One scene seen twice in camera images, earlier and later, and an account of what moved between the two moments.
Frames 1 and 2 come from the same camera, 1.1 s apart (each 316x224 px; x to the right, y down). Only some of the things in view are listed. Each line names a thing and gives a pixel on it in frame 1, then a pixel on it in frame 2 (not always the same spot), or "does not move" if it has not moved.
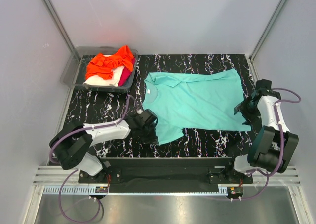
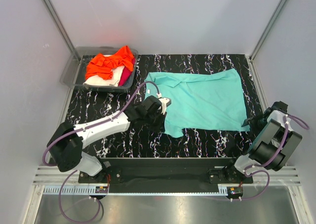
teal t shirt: (180, 101) does not move
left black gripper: (152, 139) to (160, 128)
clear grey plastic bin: (101, 69) does not move
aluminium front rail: (54, 175) does not move
